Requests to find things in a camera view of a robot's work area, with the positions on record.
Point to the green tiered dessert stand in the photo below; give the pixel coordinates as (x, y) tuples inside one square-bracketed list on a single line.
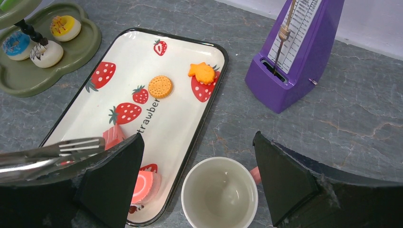
[(28, 68)]

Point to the orange star cookie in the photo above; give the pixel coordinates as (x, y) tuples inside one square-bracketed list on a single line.
[(202, 72)]

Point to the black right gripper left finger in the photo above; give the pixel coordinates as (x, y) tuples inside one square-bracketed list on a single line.
[(96, 191)]

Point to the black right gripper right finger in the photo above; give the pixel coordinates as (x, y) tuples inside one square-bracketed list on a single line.
[(304, 193)]

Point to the white chocolate drizzle donut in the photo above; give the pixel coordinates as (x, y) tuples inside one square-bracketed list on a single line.
[(46, 56)]

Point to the pink cake slice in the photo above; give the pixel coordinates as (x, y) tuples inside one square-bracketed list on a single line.
[(113, 136)]

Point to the metal serving tongs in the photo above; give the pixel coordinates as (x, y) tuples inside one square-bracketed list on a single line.
[(31, 164)]

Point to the pink ceramic mug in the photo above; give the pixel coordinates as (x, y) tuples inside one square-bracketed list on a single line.
[(219, 192)]

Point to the blue frosted donut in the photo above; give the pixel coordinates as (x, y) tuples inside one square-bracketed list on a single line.
[(18, 46)]

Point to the round orange biscuit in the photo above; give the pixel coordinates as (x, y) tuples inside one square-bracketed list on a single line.
[(160, 86)]

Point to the yellow frosted donut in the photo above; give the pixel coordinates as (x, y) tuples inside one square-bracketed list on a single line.
[(65, 28)]

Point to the strawberry print serving tray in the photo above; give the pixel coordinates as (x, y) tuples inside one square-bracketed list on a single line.
[(116, 92)]

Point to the green white cake slice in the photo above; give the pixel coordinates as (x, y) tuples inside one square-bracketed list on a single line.
[(6, 5)]

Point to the purple metronome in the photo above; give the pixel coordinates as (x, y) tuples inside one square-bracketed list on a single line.
[(295, 53)]

